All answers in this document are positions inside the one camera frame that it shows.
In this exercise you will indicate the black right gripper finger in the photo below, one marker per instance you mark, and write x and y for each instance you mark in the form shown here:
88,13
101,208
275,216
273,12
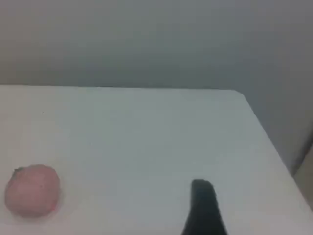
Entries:
204,210

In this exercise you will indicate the pink peach with green leaf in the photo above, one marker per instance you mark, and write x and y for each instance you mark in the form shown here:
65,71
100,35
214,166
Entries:
31,191

